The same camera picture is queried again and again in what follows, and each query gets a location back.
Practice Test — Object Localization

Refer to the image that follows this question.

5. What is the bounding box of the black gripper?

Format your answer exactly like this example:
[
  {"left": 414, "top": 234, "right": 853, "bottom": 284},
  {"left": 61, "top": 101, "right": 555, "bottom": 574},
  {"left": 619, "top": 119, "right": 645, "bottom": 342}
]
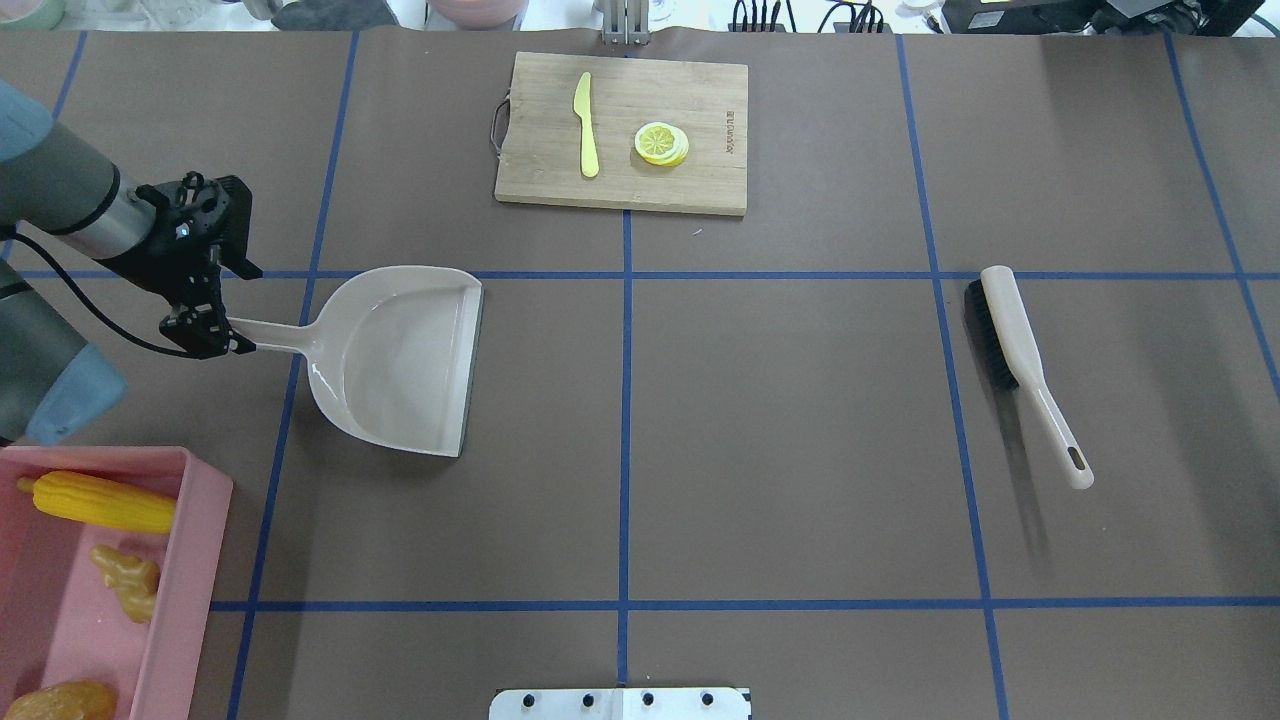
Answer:
[{"left": 100, "top": 172, "right": 262, "bottom": 360}]

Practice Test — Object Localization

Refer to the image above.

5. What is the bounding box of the white dustpan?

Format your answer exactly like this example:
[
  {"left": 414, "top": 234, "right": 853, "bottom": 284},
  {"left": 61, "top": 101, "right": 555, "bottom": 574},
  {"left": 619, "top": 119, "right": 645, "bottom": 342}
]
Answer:
[{"left": 229, "top": 265, "right": 483, "bottom": 457}]

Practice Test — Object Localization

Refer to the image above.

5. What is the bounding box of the yellow toy corn cob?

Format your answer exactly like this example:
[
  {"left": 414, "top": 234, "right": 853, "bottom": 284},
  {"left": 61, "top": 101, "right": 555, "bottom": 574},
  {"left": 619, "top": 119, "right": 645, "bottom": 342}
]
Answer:
[{"left": 15, "top": 470, "right": 177, "bottom": 534}]

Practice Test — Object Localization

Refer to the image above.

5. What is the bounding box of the yellow ginger-shaped toy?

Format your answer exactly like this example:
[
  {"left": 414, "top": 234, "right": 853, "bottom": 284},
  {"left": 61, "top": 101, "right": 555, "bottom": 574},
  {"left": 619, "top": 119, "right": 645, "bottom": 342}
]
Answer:
[{"left": 90, "top": 544, "right": 161, "bottom": 624}]

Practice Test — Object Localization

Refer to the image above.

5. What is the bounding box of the orange-yellow wrinkled toy food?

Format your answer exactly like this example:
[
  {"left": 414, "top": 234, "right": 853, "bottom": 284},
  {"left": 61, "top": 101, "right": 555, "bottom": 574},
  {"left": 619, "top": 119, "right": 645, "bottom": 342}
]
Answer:
[{"left": 3, "top": 680, "right": 118, "bottom": 719}]

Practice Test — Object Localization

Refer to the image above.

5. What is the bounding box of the white brush with dark bristles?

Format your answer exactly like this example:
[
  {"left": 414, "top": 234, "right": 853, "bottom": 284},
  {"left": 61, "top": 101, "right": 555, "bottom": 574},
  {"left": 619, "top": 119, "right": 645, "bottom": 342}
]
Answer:
[{"left": 966, "top": 265, "right": 1094, "bottom": 491}]

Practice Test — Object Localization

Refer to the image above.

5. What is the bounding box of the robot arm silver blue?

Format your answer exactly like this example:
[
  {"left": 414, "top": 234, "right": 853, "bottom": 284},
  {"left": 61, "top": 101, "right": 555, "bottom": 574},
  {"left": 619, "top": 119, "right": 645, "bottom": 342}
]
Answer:
[{"left": 1, "top": 85, "right": 262, "bottom": 446}]

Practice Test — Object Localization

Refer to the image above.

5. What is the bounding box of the pink plastic bin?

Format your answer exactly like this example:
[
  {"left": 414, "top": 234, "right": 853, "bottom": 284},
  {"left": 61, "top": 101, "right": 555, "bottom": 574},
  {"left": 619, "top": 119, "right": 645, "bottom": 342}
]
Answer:
[{"left": 1, "top": 446, "right": 234, "bottom": 719}]

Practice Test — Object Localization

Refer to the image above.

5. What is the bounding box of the dark grey cloth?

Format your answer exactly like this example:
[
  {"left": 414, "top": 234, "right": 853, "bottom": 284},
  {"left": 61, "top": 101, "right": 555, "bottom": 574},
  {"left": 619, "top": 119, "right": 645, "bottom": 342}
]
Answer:
[{"left": 271, "top": 0, "right": 399, "bottom": 32}]

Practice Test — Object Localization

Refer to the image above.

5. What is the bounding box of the yellow toy knife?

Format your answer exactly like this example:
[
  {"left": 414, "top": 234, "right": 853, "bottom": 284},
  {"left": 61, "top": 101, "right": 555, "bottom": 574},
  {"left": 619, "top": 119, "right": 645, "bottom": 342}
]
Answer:
[{"left": 572, "top": 70, "right": 600, "bottom": 179}]

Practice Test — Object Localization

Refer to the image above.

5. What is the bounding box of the yellow round toy slice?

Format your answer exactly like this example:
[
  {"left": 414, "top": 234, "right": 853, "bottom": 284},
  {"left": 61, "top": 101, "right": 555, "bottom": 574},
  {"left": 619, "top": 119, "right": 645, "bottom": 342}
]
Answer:
[{"left": 634, "top": 120, "right": 691, "bottom": 167}]

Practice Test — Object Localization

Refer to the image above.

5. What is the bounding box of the wooden cutting board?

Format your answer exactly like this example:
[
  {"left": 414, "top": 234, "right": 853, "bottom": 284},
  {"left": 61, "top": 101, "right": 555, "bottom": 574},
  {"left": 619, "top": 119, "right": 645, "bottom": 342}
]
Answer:
[{"left": 494, "top": 51, "right": 749, "bottom": 217}]

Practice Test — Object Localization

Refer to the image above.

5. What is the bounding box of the aluminium frame post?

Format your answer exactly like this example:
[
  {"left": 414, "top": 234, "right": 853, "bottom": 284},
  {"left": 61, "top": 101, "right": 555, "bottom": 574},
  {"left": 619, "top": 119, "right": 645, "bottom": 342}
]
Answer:
[{"left": 594, "top": 0, "right": 652, "bottom": 46}]

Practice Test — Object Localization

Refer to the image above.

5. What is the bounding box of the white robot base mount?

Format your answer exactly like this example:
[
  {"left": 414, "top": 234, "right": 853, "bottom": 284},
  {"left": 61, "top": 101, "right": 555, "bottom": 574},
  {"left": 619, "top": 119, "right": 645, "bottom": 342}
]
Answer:
[{"left": 488, "top": 685, "right": 753, "bottom": 719}]

